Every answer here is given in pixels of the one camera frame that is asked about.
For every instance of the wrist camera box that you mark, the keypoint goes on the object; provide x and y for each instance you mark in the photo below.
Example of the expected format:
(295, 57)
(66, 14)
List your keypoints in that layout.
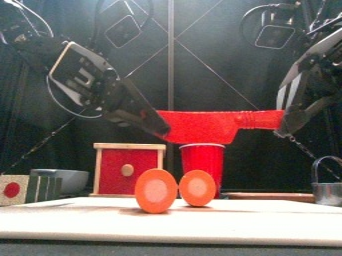
(274, 36)
(123, 30)

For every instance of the green striped block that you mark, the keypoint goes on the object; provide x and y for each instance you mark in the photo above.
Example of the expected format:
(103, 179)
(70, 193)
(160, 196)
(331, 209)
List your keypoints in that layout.
(42, 188)

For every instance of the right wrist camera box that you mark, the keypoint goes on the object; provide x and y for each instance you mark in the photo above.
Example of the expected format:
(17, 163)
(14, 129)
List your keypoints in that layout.
(274, 36)

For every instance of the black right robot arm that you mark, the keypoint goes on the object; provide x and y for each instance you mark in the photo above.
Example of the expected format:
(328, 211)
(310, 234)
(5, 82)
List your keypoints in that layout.
(324, 13)

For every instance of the red plastic cup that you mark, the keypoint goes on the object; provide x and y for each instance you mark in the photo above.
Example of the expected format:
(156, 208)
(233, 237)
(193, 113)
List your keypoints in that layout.
(203, 163)

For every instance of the white block with red dot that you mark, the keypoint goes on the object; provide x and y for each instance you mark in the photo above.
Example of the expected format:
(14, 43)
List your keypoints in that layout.
(12, 190)

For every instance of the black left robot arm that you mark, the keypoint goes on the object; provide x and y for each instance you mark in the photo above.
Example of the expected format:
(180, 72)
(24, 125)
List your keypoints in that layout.
(26, 40)

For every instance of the orange carrot slice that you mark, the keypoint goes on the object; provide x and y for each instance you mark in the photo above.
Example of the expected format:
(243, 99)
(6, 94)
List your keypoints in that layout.
(155, 190)
(196, 188)

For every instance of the grey bowl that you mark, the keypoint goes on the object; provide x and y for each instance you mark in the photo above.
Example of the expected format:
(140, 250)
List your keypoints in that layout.
(70, 178)

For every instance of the grey vertical frame pole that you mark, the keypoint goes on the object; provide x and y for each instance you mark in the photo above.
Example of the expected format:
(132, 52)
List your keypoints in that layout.
(171, 50)

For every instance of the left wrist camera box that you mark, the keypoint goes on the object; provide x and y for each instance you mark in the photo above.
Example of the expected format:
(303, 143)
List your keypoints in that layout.
(123, 30)

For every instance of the white cutting board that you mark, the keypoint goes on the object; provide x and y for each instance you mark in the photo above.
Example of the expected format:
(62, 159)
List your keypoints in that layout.
(177, 223)

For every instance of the brown wooden board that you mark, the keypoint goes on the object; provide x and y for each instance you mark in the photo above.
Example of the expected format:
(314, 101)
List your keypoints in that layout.
(267, 196)

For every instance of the wooden box with red panel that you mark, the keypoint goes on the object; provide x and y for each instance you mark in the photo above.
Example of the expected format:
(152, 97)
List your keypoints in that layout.
(127, 170)

